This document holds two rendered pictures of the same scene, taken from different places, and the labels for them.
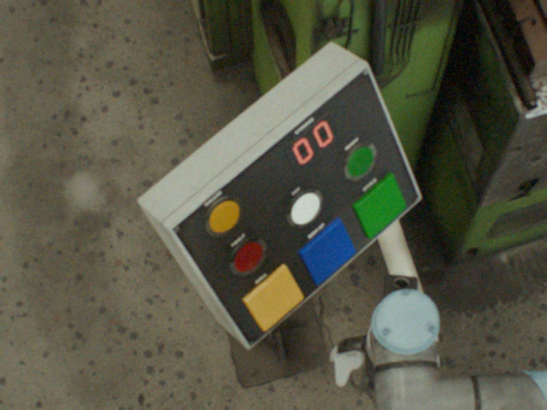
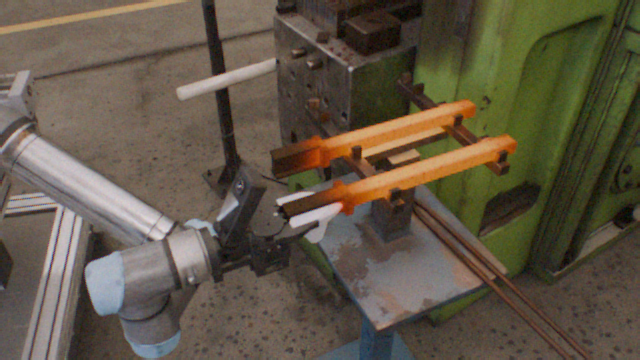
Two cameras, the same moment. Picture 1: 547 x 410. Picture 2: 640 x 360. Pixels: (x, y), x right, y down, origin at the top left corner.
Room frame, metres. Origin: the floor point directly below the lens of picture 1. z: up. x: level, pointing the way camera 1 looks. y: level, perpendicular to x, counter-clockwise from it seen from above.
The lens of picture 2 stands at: (0.29, -1.86, 1.57)
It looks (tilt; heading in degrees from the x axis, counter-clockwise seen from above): 40 degrees down; 70
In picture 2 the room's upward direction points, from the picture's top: straight up
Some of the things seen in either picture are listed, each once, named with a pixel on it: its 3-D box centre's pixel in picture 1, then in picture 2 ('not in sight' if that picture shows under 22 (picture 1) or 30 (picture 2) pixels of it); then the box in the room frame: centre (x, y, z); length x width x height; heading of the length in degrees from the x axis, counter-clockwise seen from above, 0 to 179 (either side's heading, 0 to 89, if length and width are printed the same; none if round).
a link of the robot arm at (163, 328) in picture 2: not in sight; (155, 310); (0.23, -1.31, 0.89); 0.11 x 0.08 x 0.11; 53
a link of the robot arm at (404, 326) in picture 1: (403, 330); not in sight; (0.27, -0.15, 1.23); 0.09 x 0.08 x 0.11; 179
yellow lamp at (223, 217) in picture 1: (224, 216); not in sight; (0.45, 0.06, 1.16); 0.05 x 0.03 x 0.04; 104
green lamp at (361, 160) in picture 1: (360, 161); not in sight; (0.54, -0.13, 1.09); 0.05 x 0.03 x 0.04; 104
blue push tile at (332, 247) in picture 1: (326, 250); not in sight; (0.44, -0.08, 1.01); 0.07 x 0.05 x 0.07; 129
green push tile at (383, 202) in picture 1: (378, 204); not in sight; (0.51, -0.16, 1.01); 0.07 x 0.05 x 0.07; 129
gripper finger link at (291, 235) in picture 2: not in sight; (289, 228); (0.43, -1.32, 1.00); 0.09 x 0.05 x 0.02; 3
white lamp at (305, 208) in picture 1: (304, 207); not in sight; (0.48, -0.05, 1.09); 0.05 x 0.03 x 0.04; 104
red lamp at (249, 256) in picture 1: (248, 256); not in sight; (0.42, 0.03, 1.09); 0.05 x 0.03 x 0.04; 104
